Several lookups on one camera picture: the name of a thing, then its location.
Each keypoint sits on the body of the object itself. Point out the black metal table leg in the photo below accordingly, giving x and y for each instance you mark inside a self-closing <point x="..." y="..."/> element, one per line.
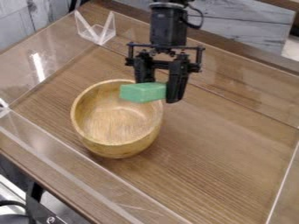
<point x="41" y="215"/>

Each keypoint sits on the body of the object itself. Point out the clear acrylic tray wall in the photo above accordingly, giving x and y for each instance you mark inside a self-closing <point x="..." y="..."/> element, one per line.
<point x="95" y="191"/>

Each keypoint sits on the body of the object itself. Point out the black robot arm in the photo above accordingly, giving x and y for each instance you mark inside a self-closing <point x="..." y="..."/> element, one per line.
<point x="166" y="61"/>

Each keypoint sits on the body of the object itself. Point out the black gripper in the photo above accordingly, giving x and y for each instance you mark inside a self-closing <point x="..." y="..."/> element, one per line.
<point x="168" y="51"/>

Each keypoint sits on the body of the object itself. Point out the clear acrylic corner bracket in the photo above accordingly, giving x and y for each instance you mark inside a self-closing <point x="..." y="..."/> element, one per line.
<point x="99" y="34"/>

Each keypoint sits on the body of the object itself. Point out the green rectangular block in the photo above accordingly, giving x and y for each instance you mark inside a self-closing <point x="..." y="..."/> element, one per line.
<point x="144" y="92"/>

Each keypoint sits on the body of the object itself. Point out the brown wooden bowl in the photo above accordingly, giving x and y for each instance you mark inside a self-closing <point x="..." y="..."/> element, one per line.
<point x="116" y="128"/>

